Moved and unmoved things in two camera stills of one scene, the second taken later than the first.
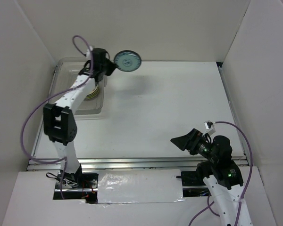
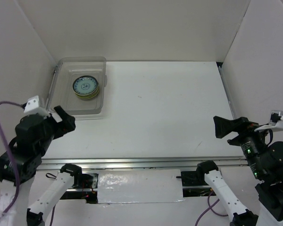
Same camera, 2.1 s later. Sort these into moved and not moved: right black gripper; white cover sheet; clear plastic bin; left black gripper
Moved: right black gripper; left black gripper
Not moved: clear plastic bin; white cover sheet
